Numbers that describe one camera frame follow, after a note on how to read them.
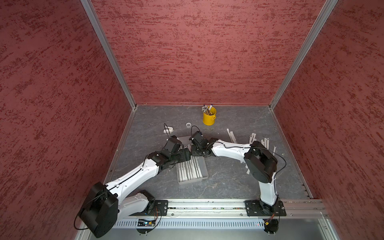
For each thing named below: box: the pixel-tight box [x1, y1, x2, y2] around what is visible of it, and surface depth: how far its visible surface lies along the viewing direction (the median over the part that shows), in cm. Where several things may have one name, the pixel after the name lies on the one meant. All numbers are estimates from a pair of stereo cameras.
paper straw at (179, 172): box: [177, 163, 183, 182], surface depth 87 cm
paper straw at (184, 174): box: [182, 161, 188, 182], surface depth 87 cm
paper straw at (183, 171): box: [180, 162, 186, 182], surface depth 87 cm
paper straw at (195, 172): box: [192, 156, 198, 179], surface depth 87 cm
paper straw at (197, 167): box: [195, 156, 202, 179], surface depth 89 cm
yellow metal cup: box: [202, 106, 217, 126], surface depth 106 cm
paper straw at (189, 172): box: [187, 160, 192, 181], surface depth 87 cm
